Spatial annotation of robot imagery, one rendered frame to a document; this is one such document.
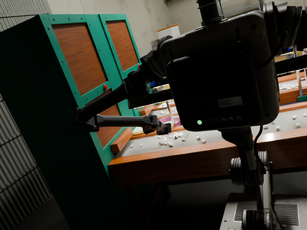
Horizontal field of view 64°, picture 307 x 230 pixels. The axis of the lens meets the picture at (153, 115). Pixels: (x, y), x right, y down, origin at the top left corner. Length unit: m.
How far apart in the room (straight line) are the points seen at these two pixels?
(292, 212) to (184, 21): 7.05
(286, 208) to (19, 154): 2.83
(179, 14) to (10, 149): 6.22
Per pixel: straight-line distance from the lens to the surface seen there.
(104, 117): 1.33
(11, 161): 3.32
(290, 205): 1.52
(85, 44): 1.92
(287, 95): 2.21
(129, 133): 1.99
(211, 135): 1.75
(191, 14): 7.94
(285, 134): 1.55
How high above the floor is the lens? 1.48
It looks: 17 degrees down
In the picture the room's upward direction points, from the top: 19 degrees counter-clockwise
